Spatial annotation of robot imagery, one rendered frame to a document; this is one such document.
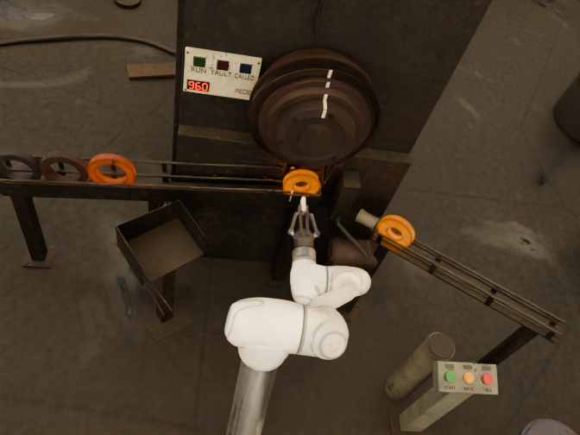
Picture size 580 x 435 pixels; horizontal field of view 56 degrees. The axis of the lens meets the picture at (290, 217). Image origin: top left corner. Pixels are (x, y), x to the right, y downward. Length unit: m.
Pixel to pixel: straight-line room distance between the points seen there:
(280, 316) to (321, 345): 0.13
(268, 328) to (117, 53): 2.84
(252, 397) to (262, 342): 0.20
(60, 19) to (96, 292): 2.12
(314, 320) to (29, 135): 2.37
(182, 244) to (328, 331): 0.93
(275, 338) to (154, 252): 0.88
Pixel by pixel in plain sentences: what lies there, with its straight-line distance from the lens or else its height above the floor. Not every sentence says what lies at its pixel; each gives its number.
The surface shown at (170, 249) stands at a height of 0.60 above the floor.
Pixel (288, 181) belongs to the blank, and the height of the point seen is 0.76.
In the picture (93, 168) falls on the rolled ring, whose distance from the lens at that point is 2.28.
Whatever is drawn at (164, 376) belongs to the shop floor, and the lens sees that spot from 2.58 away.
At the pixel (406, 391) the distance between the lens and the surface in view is 2.62.
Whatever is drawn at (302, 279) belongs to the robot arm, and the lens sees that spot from 1.96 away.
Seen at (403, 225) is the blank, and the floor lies 0.78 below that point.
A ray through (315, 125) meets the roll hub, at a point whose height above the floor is 1.17.
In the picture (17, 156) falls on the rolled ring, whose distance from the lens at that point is 2.33.
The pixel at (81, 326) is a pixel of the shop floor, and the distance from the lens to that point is 2.69.
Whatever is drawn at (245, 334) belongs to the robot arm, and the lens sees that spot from 1.41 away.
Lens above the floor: 2.42
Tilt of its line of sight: 52 degrees down
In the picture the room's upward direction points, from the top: 18 degrees clockwise
